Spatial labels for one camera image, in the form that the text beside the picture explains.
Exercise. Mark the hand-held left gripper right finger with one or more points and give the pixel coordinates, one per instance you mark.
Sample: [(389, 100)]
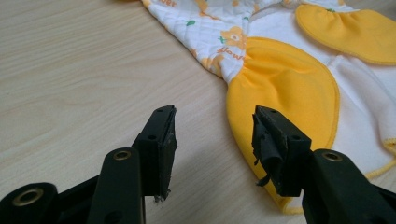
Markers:
[(289, 149)]

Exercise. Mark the white and yellow baby garment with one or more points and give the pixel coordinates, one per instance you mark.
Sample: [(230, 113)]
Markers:
[(280, 77)]

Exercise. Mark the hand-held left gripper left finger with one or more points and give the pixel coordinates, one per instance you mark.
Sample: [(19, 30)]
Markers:
[(158, 146)]

